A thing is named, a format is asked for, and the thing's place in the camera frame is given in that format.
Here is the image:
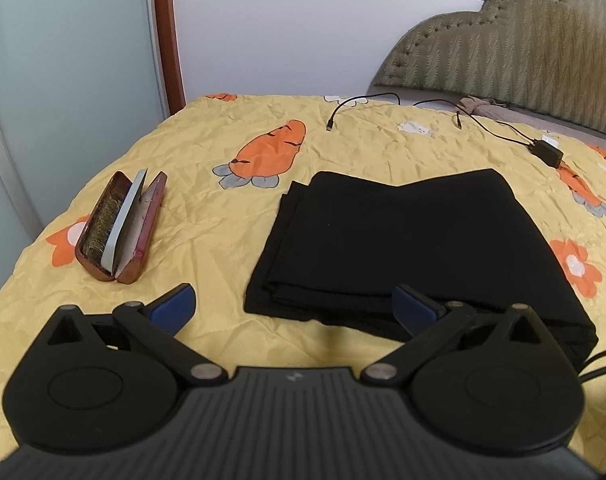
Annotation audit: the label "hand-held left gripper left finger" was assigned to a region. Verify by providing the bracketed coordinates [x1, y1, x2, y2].
[45, 282, 229, 389]

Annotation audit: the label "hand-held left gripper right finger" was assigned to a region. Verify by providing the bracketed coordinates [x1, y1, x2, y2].
[360, 284, 554, 387]

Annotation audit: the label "black pants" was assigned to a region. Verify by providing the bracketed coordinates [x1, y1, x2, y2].
[243, 169, 599, 376]

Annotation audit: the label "white card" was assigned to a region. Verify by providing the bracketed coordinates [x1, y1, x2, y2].
[99, 169, 148, 270]

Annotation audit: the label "brown glasses case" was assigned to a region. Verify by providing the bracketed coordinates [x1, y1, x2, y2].
[75, 170, 169, 285]

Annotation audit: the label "yellow carrot print blanket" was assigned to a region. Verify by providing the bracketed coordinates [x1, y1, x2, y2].
[0, 92, 606, 466]

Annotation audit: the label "black charger adapter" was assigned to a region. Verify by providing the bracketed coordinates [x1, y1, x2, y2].
[528, 141, 565, 168]

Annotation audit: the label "pink cloth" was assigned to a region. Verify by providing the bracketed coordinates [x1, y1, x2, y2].
[458, 95, 507, 111]

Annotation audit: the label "grey blue bed sheet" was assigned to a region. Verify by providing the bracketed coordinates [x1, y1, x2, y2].
[398, 87, 606, 149]

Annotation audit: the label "frosted glass wardrobe door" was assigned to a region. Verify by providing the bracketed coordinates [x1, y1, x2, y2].
[0, 0, 171, 256]

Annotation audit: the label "olive upholstered headboard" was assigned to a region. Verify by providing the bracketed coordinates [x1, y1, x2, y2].
[372, 0, 606, 143]

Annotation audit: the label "brown wooden door frame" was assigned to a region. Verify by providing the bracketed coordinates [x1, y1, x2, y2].
[150, 0, 186, 115]

